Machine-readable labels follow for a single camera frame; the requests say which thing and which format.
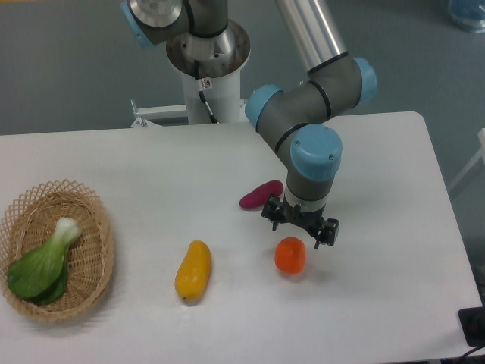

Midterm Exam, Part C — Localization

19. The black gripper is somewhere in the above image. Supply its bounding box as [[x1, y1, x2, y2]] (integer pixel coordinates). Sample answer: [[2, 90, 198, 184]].
[[261, 194, 340, 249]]

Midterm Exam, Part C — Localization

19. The orange fruit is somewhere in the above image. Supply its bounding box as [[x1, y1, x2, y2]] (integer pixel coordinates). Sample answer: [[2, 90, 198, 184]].
[[274, 237, 306, 274]]

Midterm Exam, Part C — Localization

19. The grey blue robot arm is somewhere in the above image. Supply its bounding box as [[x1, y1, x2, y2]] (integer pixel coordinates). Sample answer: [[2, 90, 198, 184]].
[[120, 1, 377, 246]]

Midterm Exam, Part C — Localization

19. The purple sweet potato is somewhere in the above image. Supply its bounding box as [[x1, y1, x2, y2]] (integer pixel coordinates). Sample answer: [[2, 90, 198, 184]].
[[239, 180, 283, 209]]

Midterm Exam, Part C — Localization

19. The yellow mango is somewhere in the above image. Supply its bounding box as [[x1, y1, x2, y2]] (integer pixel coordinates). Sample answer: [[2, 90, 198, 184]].
[[174, 240, 212, 301]]

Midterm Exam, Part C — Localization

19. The black device at edge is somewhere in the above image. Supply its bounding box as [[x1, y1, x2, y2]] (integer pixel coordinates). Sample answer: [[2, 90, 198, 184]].
[[458, 306, 484, 347]]

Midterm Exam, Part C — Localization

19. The green bok choy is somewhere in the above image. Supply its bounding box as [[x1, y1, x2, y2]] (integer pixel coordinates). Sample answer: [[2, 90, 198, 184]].
[[8, 218, 82, 306]]

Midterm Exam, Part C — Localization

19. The blue object top right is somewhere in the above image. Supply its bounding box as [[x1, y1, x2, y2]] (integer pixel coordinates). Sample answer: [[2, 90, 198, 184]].
[[448, 0, 484, 33]]

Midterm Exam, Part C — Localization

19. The woven wicker basket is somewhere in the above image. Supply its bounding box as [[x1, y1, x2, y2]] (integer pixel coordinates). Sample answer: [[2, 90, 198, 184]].
[[1, 180, 114, 322]]

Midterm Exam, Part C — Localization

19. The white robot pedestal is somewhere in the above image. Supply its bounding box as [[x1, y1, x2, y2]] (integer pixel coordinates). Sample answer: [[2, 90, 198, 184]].
[[131, 20, 250, 127]]

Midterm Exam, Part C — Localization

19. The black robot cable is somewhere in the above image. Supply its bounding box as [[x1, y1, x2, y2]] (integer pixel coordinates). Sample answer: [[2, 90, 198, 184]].
[[193, 59, 220, 124]]

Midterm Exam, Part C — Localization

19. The white frame right edge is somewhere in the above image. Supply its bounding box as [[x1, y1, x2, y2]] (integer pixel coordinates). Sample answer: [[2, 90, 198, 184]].
[[447, 128, 484, 199]]

